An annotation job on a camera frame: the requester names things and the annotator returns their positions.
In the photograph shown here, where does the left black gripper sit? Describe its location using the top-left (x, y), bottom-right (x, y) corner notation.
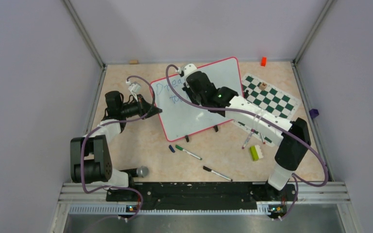
top-left (120, 94), bottom-right (162, 120)

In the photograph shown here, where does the white board with pink frame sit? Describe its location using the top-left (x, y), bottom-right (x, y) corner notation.
top-left (151, 57), bottom-right (243, 142)

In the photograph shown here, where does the blue marker cap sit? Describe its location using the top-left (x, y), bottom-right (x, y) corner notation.
top-left (169, 145), bottom-right (175, 153)

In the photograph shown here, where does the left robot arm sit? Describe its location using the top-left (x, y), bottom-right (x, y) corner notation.
top-left (70, 91), bottom-right (163, 201)

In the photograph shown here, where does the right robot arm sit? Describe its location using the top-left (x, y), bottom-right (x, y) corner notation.
top-left (180, 70), bottom-right (311, 200)

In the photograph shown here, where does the green capped marker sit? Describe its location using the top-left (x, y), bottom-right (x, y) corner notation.
top-left (175, 145), bottom-right (202, 160)

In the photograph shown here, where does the small cork piece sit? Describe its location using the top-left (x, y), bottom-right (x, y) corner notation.
top-left (129, 60), bottom-right (139, 65)

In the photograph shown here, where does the wooden cube chess piece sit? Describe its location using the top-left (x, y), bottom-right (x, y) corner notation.
top-left (259, 83), bottom-right (268, 90)

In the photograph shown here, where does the pink purple marker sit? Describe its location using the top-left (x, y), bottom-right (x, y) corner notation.
top-left (241, 129), bottom-right (255, 150)

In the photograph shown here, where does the orange toy block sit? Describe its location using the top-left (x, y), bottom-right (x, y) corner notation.
top-left (260, 57), bottom-right (268, 67)

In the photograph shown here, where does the green white chessboard mat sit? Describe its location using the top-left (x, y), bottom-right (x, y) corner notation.
top-left (233, 74), bottom-right (302, 147)

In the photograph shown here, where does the red marker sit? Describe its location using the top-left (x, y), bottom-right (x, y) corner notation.
top-left (259, 133), bottom-right (266, 145)

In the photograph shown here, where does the black capped marker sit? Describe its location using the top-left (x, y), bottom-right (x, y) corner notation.
top-left (203, 166), bottom-right (233, 182)

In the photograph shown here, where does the green white toy brick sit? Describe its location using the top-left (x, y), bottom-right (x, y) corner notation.
top-left (249, 145), bottom-right (264, 162)

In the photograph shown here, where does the purple toy block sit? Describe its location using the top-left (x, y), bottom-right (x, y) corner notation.
top-left (309, 109), bottom-right (320, 119)

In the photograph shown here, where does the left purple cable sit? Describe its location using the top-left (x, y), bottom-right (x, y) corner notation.
top-left (80, 75), bottom-right (156, 222)

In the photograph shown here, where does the purple cable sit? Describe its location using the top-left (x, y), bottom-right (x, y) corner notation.
top-left (165, 64), bottom-right (329, 222)
top-left (80, 75), bottom-right (156, 222)

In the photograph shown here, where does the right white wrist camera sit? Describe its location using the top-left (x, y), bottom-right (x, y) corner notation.
top-left (177, 63), bottom-right (198, 78)

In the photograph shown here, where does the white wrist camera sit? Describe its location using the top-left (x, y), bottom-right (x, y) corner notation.
top-left (126, 81), bottom-right (141, 95)
top-left (177, 63), bottom-right (198, 78)

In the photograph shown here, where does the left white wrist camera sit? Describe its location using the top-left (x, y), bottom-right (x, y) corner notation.
top-left (126, 81), bottom-right (141, 95)

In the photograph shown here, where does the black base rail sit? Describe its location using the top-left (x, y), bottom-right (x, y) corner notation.
top-left (106, 182), bottom-right (295, 211)

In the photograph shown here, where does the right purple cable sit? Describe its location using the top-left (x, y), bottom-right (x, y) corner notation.
top-left (165, 64), bottom-right (329, 222)

